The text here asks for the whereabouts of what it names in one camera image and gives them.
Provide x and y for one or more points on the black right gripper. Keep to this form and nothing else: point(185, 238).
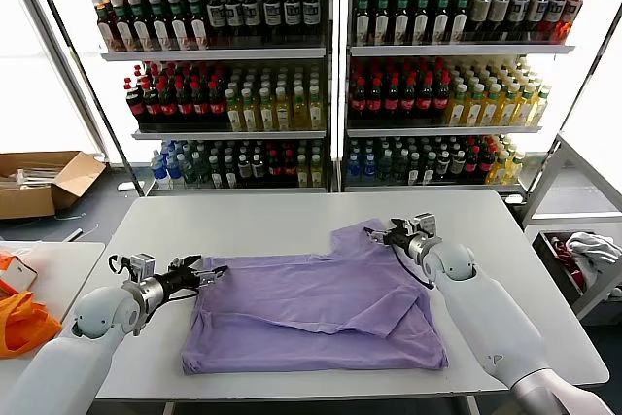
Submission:
point(398, 237)

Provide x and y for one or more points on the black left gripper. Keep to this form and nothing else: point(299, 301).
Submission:
point(182, 281)

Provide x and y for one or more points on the purple printed t-shirt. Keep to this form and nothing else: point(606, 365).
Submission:
point(316, 337)

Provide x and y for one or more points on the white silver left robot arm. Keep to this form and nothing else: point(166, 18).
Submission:
point(48, 366)

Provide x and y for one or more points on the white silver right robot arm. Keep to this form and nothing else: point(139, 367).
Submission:
point(486, 318)

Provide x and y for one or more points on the blue water bottle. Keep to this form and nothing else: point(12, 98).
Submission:
point(369, 166)
point(158, 173)
point(354, 166)
point(173, 173)

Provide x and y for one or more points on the small white floor object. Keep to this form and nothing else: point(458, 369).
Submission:
point(128, 186)
point(512, 198)

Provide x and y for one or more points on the short grey floor bar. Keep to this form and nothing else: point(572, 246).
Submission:
point(74, 234)

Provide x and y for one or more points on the cola bottle red cap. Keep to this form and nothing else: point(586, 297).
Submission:
point(168, 105)
point(200, 105)
point(184, 105)
point(407, 100)
point(358, 100)
point(217, 105)
point(374, 100)
point(391, 100)
point(133, 105)
point(440, 100)
point(151, 105)
point(424, 100)

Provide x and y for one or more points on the yellow juice bottle green label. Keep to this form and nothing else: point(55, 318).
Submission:
point(250, 114)
point(266, 114)
point(491, 110)
point(474, 110)
point(283, 114)
point(457, 110)
point(540, 110)
point(300, 114)
point(508, 110)
point(316, 114)
point(525, 110)
point(234, 114)

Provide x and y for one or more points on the black storage bin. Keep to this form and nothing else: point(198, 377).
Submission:
point(548, 246)

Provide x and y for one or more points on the small white orange-edged box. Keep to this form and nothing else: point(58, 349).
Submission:
point(22, 273)

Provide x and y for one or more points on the red garment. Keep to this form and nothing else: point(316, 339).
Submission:
point(566, 251)

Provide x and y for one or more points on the bundle of white tubes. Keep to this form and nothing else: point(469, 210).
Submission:
point(39, 179)

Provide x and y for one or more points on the grey metal cart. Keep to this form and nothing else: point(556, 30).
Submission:
point(573, 220)

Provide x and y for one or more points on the grey metal shelving unit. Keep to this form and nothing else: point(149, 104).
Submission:
point(214, 54)
point(437, 50)

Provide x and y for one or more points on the open brown cardboard box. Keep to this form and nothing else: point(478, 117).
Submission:
point(24, 201)

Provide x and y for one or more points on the orange cloth bag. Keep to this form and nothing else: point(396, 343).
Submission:
point(19, 325)

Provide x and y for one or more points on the white grey garment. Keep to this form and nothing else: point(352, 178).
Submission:
point(593, 251)

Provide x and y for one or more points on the dark tea bottle green label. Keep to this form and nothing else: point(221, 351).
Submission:
point(158, 27)
point(140, 27)
point(196, 27)
point(178, 27)
point(458, 20)
point(439, 20)
point(420, 20)
point(401, 20)
point(121, 27)
point(381, 20)
point(362, 20)

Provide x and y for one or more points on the dark bottle white label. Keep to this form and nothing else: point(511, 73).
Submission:
point(311, 10)
point(517, 10)
point(552, 12)
point(217, 15)
point(535, 10)
point(234, 15)
point(272, 12)
point(251, 15)
point(291, 12)

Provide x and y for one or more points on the dark bottle beige label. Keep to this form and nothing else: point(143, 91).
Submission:
point(478, 12)
point(496, 12)

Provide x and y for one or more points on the red tea bottle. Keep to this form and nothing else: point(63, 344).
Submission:
point(569, 15)
point(105, 27)

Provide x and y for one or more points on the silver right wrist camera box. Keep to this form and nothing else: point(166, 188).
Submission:
point(426, 223)

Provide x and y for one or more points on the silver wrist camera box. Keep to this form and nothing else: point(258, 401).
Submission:
point(426, 223)
point(143, 264)

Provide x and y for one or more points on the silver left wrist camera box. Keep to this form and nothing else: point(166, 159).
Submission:
point(143, 264)

